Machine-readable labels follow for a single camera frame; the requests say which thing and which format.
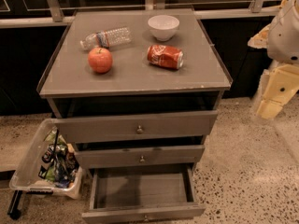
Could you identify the red soda can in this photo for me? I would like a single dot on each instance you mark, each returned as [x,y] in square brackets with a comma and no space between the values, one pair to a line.
[165,56]

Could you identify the metal glass railing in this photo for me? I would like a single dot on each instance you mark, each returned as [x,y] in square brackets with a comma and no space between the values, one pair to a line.
[31,13]

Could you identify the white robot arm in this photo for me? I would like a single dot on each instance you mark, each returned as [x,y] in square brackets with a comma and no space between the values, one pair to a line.
[288,16]

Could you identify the snack packets in bin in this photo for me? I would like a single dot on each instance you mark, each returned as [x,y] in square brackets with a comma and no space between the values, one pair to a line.
[62,165]

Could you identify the black bin stand leg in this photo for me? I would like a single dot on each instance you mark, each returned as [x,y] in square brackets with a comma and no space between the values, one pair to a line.
[13,211]

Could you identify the grey drawer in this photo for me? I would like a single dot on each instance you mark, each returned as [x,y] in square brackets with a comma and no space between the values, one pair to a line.
[139,156]
[144,193]
[135,127]

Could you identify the grey top drawer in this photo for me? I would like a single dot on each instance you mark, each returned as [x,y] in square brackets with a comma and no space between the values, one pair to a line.
[135,127]

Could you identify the grey wooden drawer cabinet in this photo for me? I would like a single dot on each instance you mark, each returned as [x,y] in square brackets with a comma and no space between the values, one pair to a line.
[134,86]

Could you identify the red apple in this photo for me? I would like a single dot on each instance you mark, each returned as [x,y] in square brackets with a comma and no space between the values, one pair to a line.
[100,60]

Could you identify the grey bottom drawer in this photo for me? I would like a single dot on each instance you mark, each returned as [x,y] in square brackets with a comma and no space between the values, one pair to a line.
[144,193]

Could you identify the clear plastic water bottle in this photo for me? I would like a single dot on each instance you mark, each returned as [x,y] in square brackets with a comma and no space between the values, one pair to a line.
[107,38]

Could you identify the grey middle drawer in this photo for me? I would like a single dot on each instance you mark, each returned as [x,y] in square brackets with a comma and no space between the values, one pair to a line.
[139,156]

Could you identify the white ceramic bowl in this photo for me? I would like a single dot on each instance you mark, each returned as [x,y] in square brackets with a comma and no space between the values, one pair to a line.
[163,27]

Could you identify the clear plastic storage bin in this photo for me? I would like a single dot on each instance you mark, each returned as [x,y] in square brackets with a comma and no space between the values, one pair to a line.
[26,176]

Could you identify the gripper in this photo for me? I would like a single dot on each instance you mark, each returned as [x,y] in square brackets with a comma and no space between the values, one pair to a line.
[285,34]

